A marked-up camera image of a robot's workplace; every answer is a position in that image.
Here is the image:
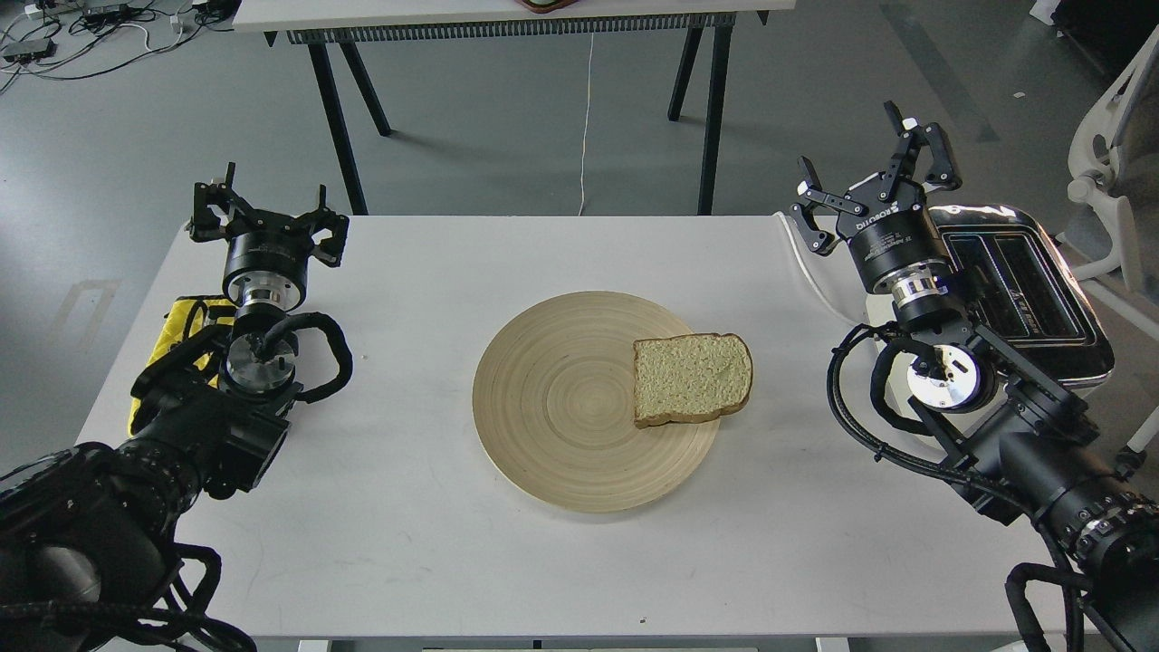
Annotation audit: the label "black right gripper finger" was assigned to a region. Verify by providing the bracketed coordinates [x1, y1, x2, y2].
[790, 156, 870, 256]
[883, 101, 962, 202]

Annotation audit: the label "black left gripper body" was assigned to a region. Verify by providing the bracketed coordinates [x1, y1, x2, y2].
[223, 211, 320, 305]

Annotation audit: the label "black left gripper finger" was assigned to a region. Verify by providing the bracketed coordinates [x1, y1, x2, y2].
[302, 185, 350, 268]
[187, 162, 236, 243]

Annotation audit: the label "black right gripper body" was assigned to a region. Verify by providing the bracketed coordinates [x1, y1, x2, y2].
[843, 174, 952, 294]

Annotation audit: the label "slice of bread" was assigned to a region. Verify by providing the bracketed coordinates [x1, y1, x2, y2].
[633, 334, 755, 428]

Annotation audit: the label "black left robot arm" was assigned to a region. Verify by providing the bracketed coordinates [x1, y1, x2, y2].
[1, 169, 353, 651]

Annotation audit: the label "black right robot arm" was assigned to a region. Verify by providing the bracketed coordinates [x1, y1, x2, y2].
[788, 102, 1156, 651]

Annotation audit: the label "white chrome toaster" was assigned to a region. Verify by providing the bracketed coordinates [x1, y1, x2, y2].
[863, 204, 1116, 435]

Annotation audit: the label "yellow cloth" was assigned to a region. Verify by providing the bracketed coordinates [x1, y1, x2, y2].
[127, 294, 236, 438]

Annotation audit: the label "white office chair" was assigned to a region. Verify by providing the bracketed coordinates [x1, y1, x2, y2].
[1055, 25, 1159, 468]

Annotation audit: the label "white background table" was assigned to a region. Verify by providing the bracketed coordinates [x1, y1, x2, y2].
[231, 1, 795, 217]

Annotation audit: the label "round bamboo plate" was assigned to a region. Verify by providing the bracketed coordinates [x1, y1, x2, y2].
[473, 292, 720, 514]

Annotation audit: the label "brown object on background table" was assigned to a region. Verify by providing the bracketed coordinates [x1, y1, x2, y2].
[517, 0, 576, 14]

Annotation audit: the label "white toaster power cord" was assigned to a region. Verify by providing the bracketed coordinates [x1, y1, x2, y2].
[771, 211, 870, 331]

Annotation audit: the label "floor cables and power strips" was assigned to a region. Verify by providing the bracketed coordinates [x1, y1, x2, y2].
[0, 0, 241, 96]

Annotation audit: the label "white hanging cable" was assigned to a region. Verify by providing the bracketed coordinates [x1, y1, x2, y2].
[578, 32, 597, 217]

